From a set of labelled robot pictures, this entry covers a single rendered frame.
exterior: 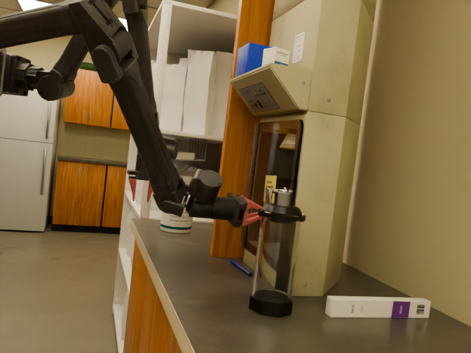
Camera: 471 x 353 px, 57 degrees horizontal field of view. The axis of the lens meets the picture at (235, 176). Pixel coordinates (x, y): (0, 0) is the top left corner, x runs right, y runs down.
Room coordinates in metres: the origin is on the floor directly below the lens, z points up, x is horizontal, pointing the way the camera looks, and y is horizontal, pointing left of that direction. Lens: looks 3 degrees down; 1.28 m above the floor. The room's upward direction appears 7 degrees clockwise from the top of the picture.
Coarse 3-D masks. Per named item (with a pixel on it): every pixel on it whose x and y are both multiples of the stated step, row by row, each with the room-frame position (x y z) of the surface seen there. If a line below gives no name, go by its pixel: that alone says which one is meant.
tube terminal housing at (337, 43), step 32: (320, 0) 1.08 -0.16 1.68; (352, 0) 1.10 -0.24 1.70; (288, 32) 1.24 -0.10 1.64; (320, 32) 1.08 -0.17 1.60; (352, 32) 1.10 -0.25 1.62; (288, 64) 1.22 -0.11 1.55; (320, 64) 1.08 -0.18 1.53; (352, 64) 1.11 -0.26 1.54; (320, 96) 1.08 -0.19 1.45; (352, 96) 1.14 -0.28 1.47; (320, 128) 1.09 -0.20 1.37; (352, 128) 1.19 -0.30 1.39; (320, 160) 1.09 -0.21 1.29; (352, 160) 1.24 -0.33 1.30; (320, 192) 1.09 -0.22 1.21; (320, 224) 1.10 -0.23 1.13; (320, 256) 1.10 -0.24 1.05; (320, 288) 1.11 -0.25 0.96
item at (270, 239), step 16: (272, 224) 0.93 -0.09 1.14; (288, 224) 0.93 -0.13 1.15; (272, 240) 0.93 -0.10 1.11; (288, 240) 0.93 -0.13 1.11; (256, 256) 0.97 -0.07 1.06; (272, 256) 0.93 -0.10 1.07; (288, 256) 0.93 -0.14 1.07; (256, 272) 0.95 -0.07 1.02; (272, 272) 0.93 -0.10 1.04; (288, 272) 0.93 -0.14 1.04; (256, 288) 0.95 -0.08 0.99; (272, 288) 0.93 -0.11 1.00; (288, 288) 0.94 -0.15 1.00
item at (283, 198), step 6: (282, 192) 0.97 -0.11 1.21; (282, 198) 0.96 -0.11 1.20; (288, 198) 0.96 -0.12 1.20; (270, 204) 0.97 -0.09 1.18; (276, 204) 0.98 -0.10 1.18; (282, 204) 0.96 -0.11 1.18; (288, 204) 0.96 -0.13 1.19; (264, 210) 0.95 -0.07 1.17; (270, 210) 0.94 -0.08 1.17; (276, 210) 0.93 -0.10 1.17; (282, 210) 0.93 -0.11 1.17; (288, 210) 0.93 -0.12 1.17; (294, 210) 0.94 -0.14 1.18; (300, 210) 0.96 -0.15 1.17
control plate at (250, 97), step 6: (258, 84) 1.16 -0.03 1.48; (240, 90) 1.30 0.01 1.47; (246, 90) 1.27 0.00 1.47; (252, 90) 1.23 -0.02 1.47; (258, 90) 1.19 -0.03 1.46; (264, 90) 1.16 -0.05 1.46; (246, 96) 1.30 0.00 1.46; (252, 96) 1.26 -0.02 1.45; (258, 96) 1.22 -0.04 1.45; (264, 96) 1.18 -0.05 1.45; (270, 96) 1.15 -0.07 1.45; (252, 102) 1.29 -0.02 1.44; (264, 102) 1.21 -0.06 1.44; (252, 108) 1.32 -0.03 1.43; (258, 108) 1.28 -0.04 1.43; (264, 108) 1.24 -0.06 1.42; (270, 108) 1.21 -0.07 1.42; (276, 108) 1.17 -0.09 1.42
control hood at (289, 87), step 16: (272, 64) 1.04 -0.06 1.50; (240, 80) 1.25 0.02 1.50; (256, 80) 1.16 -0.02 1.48; (272, 80) 1.08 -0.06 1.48; (288, 80) 1.05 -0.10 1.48; (304, 80) 1.07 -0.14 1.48; (240, 96) 1.34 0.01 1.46; (272, 96) 1.14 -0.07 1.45; (288, 96) 1.06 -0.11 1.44; (304, 96) 1.07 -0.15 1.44; (272, 112) 1.23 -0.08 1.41; (288, 112) 1.16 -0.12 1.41
